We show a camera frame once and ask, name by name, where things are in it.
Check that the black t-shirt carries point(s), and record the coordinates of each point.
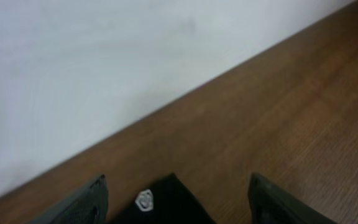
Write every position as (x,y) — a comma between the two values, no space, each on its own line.
(165,201)

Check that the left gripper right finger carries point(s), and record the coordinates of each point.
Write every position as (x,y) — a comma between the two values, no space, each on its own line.
(271,204)

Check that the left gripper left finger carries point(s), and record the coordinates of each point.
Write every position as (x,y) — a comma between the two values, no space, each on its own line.
(86,205)

